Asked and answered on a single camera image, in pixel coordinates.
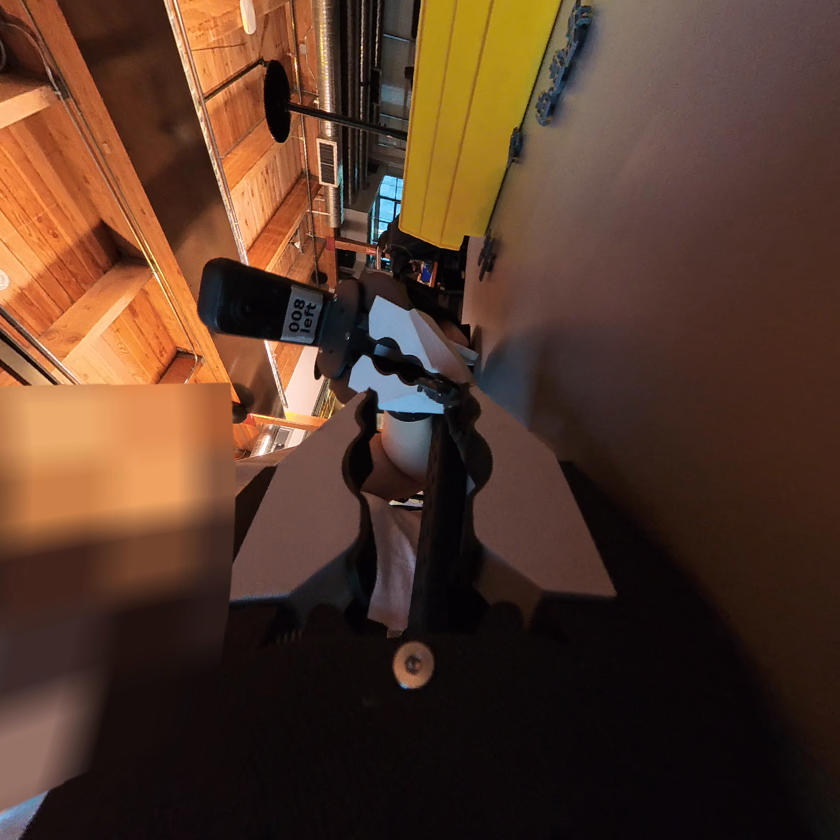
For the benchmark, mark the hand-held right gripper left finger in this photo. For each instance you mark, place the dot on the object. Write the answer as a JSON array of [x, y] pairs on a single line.
[[302, 525]]

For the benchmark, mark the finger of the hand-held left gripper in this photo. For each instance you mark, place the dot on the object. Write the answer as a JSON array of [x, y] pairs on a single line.
[[407, 328], [387, 390]]

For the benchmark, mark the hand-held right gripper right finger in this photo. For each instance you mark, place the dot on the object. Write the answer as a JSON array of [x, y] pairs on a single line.
[[538, 525]]

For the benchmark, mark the person's left forearm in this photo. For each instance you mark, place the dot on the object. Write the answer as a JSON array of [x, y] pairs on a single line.
[[387, 482]]

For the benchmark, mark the grey desk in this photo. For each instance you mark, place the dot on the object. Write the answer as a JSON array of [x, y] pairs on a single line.
[[656, 394]]

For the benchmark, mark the black dome ceiling fixture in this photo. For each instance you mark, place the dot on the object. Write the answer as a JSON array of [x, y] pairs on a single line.
[[241, 401]]

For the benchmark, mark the small bright window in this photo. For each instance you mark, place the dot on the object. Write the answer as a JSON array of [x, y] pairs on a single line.
[[388, 197]]

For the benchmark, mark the white air vent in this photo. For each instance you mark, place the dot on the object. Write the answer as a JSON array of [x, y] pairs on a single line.
[[329, 162]]

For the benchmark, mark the black ceiling pole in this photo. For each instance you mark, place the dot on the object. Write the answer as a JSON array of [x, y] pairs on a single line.
[[279, 98]]

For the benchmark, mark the yellow plastic bin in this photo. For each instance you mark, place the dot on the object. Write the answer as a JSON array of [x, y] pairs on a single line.
[[459, 118]]

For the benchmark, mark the scattered loose track links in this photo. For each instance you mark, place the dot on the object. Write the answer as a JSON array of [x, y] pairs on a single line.
[[558, 85]]

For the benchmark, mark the white ceiling sensor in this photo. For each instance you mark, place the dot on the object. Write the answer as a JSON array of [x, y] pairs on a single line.
[[248, 13]]

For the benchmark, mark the silver duct with grille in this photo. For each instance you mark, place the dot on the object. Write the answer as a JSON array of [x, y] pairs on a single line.
[[272, 438]]

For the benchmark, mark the silver ventilation duct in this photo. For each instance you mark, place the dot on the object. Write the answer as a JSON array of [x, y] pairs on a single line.
[[334, 79]]

